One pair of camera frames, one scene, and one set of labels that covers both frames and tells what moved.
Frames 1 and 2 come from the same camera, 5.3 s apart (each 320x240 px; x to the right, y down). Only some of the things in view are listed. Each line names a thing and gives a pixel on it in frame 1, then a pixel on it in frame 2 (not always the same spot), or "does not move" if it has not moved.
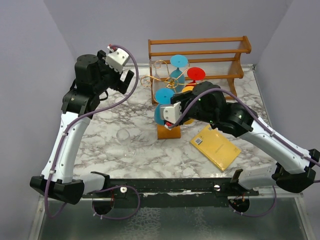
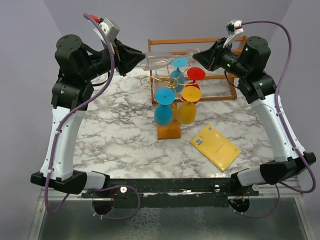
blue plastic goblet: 162,96 does not move
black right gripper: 183,98 -> 209,58
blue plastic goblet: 177,77 does not move
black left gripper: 119,85 -> 126,57
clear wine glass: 129,151 -> 155,60
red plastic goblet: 195,73 does not move
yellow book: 221,150 does not move
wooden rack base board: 164,133 does not move
